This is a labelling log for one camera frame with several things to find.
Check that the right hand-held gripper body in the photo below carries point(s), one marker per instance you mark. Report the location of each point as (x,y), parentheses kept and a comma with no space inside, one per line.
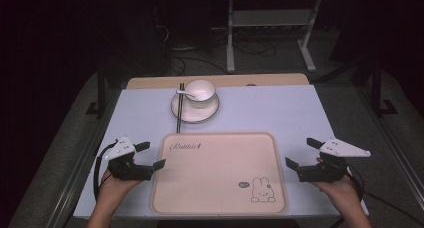
(336,149)

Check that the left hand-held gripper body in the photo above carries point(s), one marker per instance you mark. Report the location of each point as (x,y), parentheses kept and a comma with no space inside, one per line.
(121,151)

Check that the person's left hand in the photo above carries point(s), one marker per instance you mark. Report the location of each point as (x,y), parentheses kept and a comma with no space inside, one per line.
(110,189)

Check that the person's right hand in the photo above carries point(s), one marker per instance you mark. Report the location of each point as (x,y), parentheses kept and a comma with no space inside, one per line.
(345,191)

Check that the black chopstick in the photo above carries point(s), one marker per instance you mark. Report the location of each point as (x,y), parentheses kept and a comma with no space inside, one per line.
(179,111)
(182,108)

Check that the pink tray with rabbit print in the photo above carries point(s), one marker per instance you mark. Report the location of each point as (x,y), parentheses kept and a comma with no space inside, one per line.
(216,174)

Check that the black metal stand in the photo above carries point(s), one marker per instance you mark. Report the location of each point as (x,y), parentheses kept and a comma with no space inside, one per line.
(378,91)
(100,94)

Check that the white plate with dark rim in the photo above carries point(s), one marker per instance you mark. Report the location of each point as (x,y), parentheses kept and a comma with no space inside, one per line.
(196,113)

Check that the white spoon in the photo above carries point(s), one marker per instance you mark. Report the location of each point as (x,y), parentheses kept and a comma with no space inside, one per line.
(186,93)

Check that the white bowl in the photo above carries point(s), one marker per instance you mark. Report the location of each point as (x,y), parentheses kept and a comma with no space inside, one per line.
(203,88)

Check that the aluminium rail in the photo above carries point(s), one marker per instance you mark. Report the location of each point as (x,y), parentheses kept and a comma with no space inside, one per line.
(403,161)
(76,181)

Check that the white metal desk frame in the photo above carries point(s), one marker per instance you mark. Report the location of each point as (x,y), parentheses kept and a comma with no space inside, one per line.
(230,38)

